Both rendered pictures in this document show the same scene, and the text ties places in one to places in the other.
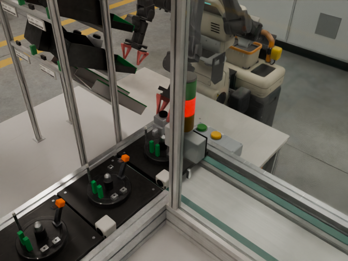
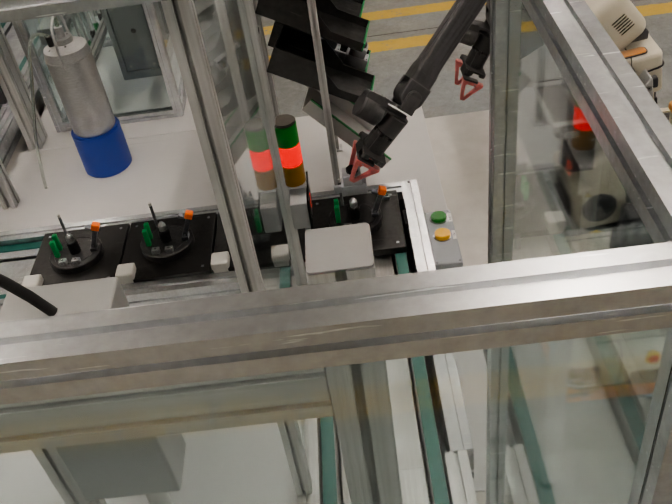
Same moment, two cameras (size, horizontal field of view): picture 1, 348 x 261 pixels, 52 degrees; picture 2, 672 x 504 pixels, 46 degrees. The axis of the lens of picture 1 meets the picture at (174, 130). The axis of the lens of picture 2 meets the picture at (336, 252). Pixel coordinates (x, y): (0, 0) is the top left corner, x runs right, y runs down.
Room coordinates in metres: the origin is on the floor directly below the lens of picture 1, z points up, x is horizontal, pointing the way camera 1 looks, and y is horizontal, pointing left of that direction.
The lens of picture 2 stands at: (-0.07, -1.20, 2.26)
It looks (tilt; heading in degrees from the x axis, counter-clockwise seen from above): 41 degrees down; 53
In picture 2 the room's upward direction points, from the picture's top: 9 degrees counter-clockwise
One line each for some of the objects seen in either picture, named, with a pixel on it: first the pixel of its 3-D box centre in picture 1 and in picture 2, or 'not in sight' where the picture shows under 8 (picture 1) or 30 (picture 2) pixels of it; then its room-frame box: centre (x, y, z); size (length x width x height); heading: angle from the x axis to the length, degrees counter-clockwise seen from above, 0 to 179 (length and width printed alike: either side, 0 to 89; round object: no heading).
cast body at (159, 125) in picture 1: (161, 122); (349, 179); (0.96, 0.04, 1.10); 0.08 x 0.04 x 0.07; 140
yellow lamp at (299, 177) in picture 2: not in sight; (293, 171); (0.74, -0.03, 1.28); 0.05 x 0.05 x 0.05
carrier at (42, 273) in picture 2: not in sight; (72, 244); (0.39, 0.52, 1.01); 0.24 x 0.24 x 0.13; 49
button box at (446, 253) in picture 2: not in sight; (443, 244); (1.06, -0.17, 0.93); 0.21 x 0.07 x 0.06; 49
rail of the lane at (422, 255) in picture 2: not in sight; (429, 304); (0.89, -0.27, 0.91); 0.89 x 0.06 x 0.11; 49
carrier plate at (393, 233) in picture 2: (162, 153); (356, 224); (0.95, 0.04, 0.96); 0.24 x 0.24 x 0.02; 49
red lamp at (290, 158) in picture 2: not in sight; (289, 152); (0.74, -0.03, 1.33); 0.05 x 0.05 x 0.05
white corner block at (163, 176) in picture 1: (164, 179); not in sight; (0.82, 0.03, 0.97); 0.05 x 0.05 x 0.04; 49
